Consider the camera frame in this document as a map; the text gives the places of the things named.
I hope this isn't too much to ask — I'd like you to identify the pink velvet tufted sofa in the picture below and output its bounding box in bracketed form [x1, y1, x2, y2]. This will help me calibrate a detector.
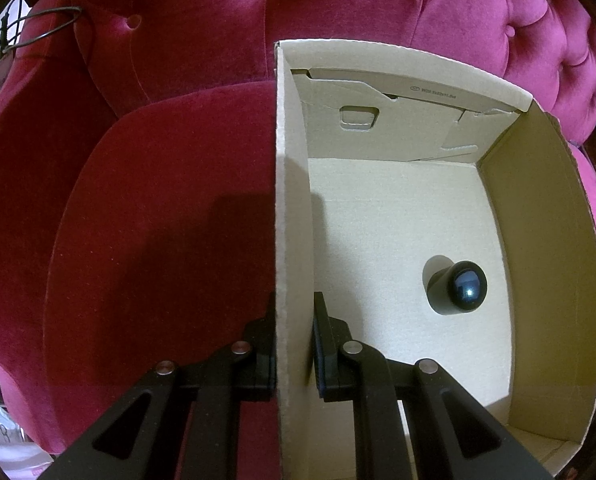
[0, 0, 596, 480]

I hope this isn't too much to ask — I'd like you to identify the black round camera device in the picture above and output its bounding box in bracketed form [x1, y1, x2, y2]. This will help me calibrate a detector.
[422, 255, 489, 317]

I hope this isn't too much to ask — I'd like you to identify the pink velvet seat cushion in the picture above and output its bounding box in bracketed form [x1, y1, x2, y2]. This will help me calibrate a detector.
[42, 80, 279, 467]

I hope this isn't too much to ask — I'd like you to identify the thin dark cord loop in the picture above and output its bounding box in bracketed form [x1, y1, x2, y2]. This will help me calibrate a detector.
[0, 6, 83, 57]

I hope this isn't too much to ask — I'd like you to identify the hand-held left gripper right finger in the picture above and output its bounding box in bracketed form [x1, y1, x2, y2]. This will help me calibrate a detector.
[313, 291, 554, 480]

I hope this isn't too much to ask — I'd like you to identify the cardboard box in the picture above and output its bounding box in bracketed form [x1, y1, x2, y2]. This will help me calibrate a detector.
[273, 39, 596, 480]

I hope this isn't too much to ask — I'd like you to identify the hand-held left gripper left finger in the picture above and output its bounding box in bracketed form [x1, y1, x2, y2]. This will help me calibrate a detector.
[38, 291, 278, 480]

